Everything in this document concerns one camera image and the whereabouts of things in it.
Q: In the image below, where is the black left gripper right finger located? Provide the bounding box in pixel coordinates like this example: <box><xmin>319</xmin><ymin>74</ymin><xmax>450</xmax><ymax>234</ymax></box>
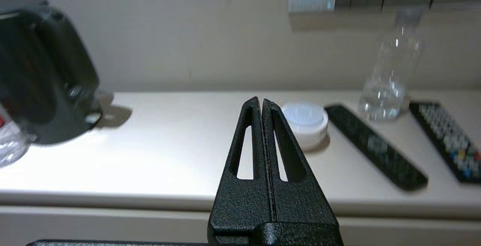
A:
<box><xmin>262</xmin><ymin>99</ymin><xmax>339</xmax><ymax>225</ymax></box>

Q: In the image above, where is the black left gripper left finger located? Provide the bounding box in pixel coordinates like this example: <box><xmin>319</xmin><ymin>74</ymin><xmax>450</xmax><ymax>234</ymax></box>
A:
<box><xmin>208</xmin><ymin>97</ymin><xmax>272</xmax><ymax>243</ymax></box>

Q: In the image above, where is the black remote with coloured buttons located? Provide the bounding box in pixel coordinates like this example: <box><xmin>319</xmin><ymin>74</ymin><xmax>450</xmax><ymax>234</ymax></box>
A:
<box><xmin>409</xmin><ymin>101</ymin><xmax>481</xmax><ymax>184</ymax></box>

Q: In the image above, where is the white round smart speaker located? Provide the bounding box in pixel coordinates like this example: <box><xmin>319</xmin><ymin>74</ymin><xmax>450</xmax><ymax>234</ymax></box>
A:
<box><xmin>281</xmin><ymin>102</ymin><xmax>329</xmax><ymax>152</ymax></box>

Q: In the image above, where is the black remote with grey pad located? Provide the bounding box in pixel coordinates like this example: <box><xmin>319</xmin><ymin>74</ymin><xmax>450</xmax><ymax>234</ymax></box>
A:
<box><xmin>324</xmin><ymin>104</ymin><xmax>429</xmax><ymax>192</ymax></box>

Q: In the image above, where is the beige cabinet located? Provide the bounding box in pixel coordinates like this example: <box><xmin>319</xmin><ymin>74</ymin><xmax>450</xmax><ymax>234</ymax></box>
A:
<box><xmin>0</xmin><ymin>90</ymin><xmax>481</xmax><ymax>246</ymax></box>

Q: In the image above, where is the beige cabinet door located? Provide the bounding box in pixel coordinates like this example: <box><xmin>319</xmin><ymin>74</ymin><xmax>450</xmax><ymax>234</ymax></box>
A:
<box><xmin>338</xmin><ymin>216</ymin><xmax>481</xmax><ymax>246</ymax></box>
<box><xmin>0</xmin><ymin>205</ymin><xmax>211</xmax><ymax>246</ymax></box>

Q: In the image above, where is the clear plastic water bottle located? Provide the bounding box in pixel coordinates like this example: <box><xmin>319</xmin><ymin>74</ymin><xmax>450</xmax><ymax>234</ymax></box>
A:
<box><xmin>358</xmin><ymin>6</ymin><xmax>423</xmax><ymax>122</ymax></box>

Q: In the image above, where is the black electric kettle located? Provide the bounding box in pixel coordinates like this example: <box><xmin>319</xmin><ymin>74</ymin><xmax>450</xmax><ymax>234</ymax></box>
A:
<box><xmin>0</xmin><ymin>0</ymin><xmax>103</xmax><ymax>145</ymax></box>

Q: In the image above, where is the clear bottle with red label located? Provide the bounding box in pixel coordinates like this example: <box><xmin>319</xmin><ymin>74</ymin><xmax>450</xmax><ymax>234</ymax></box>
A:
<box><xmin>0</xmin><ymin>103</ymin><xmax>35</xmax><ymax>168</ymax></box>

